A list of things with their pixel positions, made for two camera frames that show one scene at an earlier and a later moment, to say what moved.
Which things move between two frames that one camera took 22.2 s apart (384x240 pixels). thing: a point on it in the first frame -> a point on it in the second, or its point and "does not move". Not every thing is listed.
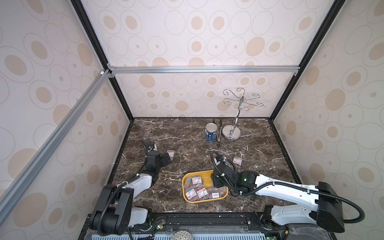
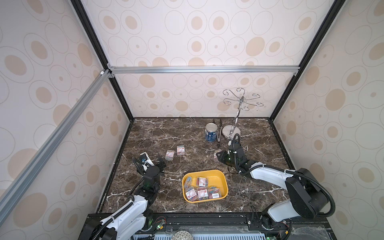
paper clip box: x=171 y=153 does not move
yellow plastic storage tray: x=198 y=186 does not move
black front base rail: x=215 y=223 does not move
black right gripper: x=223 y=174 -> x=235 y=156
